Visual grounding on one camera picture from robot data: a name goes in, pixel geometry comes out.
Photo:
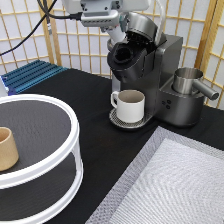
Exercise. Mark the tan wooden cup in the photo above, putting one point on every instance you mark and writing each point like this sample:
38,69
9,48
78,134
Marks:
8,150

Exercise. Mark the white two-tier round shelf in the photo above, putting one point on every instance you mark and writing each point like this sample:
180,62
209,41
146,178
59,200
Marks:
49,171

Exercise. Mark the white ceramic mug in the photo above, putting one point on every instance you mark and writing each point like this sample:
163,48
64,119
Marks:
129,105

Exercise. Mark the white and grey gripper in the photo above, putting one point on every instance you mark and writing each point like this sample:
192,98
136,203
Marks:
103,13

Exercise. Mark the grey woven placemat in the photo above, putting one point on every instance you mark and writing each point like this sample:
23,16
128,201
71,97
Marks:
172,180

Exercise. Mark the blue ribbed metal block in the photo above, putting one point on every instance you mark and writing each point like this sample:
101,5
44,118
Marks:
30,75

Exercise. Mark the wooden shoji folding screen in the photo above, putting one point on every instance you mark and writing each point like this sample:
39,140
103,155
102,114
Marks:
25,36

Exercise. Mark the steel milk frother jug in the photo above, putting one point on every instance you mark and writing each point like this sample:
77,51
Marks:
188,80

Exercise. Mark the dark grey pod coffee machine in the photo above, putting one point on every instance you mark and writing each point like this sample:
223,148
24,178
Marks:
146,61

